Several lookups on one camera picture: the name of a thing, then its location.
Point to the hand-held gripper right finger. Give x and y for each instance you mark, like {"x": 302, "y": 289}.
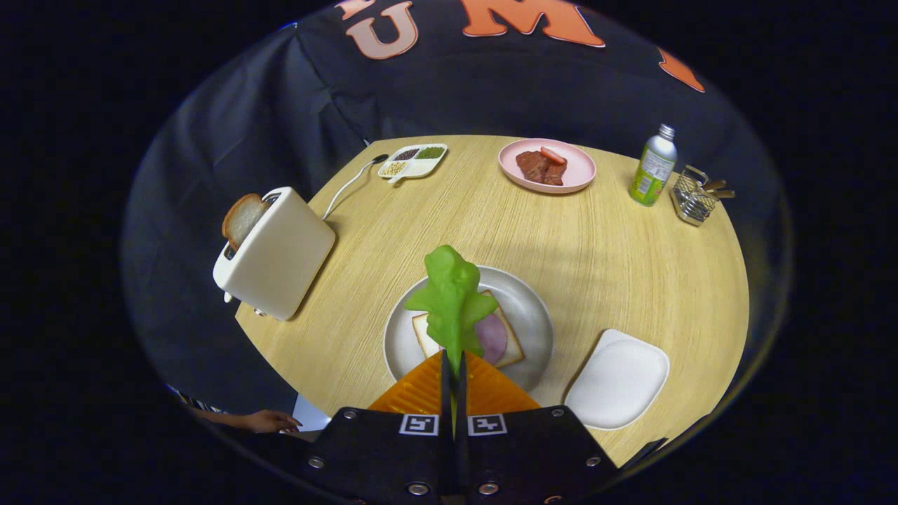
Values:
{"x": 463, "y": 421}

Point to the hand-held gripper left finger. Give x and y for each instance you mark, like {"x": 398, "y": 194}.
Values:
{"x": 445, "y": 407}

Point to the green lettuce leaf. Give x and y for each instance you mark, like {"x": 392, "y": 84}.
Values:
{"x": 452, "y": 294}

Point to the toasted bread slice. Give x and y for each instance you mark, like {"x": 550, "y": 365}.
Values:
{"x": 242, "y": 219}

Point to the white bread slice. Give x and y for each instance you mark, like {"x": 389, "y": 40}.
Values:
{"x": 428, "y": 338}

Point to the pink ham slice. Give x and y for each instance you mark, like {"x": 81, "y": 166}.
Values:
{"x": 493, "y": 340}

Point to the grey round plate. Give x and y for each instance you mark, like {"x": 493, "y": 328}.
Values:
{"x": 526, "y": 308}

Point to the white paper sheet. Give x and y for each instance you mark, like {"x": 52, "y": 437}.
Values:
{"x": 310, "y": 415}

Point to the white square plate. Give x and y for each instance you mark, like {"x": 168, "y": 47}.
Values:
{"x": 617, "y": 379}

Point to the cream toaster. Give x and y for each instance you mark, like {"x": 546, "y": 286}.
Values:
{"x": 280, "y": 252}

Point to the white divided condiment dish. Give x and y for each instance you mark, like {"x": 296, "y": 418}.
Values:
{"x": 414, "y": 168}

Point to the yellow beans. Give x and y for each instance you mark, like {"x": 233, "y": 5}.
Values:
{"x": 393, "y": 168}

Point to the striped clothing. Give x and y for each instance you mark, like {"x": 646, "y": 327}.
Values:
{"x": 193, "y": 401}

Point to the green herb flakes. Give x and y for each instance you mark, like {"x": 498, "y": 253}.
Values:
{"x": 431, "y": 152}

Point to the brown meat chunk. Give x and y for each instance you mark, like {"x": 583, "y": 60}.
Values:
{"x": 554, "y": 175}
{"x": 532, "y": 167}

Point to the dark seeds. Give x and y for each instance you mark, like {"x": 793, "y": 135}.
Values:
{"x": 407, "y": 153}

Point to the pink round plate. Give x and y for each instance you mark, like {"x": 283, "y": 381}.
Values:
{"x": 579, "y": 175}

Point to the red sausage piece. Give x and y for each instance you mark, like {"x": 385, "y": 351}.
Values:
{"x": 553, "y": 156}

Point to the green label bottle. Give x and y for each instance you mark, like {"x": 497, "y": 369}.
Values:
{"x": 652, "y": 175}

